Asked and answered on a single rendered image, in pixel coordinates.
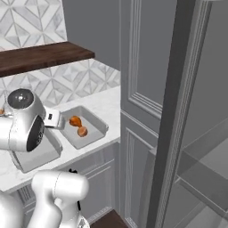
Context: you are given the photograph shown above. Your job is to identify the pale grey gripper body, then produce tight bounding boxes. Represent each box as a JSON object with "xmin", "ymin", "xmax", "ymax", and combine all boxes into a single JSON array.
[{"xmin": 44, "ymin": 110, "xmax": 67, "ymax": 131}]

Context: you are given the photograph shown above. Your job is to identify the brown chicken drumstick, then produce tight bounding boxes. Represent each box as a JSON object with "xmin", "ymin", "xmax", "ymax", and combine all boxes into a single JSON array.
[{"xmin": 69, "ymin": 115, "xmax": 84, "ymax": 128}]

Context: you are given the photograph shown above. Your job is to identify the grey tupperware container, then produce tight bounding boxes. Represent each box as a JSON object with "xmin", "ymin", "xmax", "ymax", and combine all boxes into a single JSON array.
[
  {"xmin": 10, "ymin": 126, "xmax": 64, "ymax": 175},
  {"xmin": 59, "ymin": 105, "xmax": 110, "ymax": 151}
]

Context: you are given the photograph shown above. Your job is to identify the grey base cabinet door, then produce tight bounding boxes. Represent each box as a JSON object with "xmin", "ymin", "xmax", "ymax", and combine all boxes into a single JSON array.
[{"xmin": 61, "ymin": 142, "xmax": 120, "ymax": 224}]

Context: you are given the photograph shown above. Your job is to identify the grey panelled tall cupboard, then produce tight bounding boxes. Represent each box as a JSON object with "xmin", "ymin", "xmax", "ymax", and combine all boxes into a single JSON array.
[{"xmin": 119, "ymin": 0, "xmax": 180, "ymax": 228}]

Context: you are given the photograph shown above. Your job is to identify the grey fridge door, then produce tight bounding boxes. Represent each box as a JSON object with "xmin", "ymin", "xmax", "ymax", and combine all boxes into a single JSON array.
[{"xmin": 146, "ymin": 0, "xmax": 214, "ymax": 228}]

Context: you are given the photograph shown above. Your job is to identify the fridge interior with glass shelves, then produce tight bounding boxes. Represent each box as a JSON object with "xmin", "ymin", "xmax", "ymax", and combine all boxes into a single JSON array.
[{"xmin": 161, "ymin": 0, "xmax": 228, "ymax": 228}]

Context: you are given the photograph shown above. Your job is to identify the dark wooden wall shelf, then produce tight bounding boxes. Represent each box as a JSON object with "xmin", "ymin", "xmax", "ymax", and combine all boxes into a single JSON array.
[{"xmin": 0, "ymin": 41, "xmax": 96, "ymax": 78}]

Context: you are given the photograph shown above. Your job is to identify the black cabinet door handle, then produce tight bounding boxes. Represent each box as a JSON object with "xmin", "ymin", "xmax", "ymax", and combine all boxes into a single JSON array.
[{"xmin": 68, "ymin": 167, "xmax": 83, "ymax": 213}]

